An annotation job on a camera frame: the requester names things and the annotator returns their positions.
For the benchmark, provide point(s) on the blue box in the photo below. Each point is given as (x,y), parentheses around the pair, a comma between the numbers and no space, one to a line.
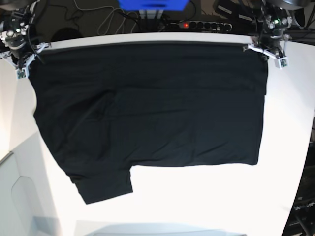
(172,5)

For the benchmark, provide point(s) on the black T-shirt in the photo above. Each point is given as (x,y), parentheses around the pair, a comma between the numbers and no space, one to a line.
(103,110)

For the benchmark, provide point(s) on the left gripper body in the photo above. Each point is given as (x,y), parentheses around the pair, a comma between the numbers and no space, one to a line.
(271,47)

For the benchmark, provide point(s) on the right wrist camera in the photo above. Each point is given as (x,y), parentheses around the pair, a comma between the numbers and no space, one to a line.
(22,73)

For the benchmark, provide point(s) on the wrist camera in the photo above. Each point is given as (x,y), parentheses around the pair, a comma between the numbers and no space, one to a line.
(281,63)
(22,73)

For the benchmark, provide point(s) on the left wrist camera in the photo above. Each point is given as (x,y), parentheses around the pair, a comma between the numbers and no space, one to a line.
(281,63)

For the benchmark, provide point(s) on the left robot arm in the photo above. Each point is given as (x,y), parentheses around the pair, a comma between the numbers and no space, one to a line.
(273,21)

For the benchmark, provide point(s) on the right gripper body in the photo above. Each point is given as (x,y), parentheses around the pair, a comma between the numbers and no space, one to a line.
(26,58)

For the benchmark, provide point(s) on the black power strip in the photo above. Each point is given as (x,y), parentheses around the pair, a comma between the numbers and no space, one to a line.
(203,26)

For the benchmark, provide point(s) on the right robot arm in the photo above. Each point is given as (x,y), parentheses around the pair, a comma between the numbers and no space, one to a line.
(17,31)

